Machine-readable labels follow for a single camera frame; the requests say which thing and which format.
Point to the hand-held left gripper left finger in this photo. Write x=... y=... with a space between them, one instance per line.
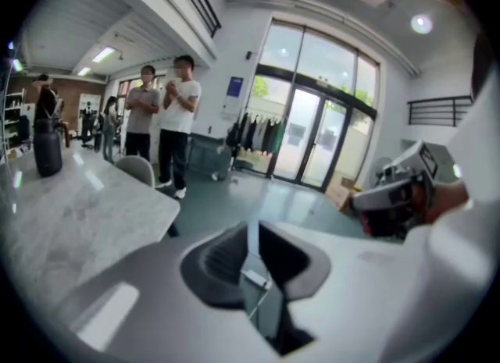
x=156 y=314

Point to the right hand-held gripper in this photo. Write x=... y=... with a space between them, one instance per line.
x=423 y=166

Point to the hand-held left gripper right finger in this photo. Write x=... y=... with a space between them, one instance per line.
x=351 y=295

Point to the person's right forearm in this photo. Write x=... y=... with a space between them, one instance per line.
x=449 y=201

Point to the brown cardboard box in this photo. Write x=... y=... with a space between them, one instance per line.
x=340 y=193

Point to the black balcony railing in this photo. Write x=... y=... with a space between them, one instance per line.
x=437 y=111

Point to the glass entrance door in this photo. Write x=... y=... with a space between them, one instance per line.
x=316 y=119

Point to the rack of hanging clothes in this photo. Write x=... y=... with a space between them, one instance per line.
x=258 y=133

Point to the grey chair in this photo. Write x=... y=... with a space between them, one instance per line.
x=136 y=168

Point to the grey wheeled cart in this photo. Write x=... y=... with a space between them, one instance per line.
x=207 y=154

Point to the round ceiling light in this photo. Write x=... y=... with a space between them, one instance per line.
x=421 y=23

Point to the black thermal kettle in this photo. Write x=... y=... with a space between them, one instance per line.
x=47 y=150

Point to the white shelf unit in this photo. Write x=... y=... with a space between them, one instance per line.
x=13 y=119

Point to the rectangular ceiling light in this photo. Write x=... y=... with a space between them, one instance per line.
x=83 y=71
x=103 y=54

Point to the blue and white wall poster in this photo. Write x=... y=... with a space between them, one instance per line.
x=233 y=96

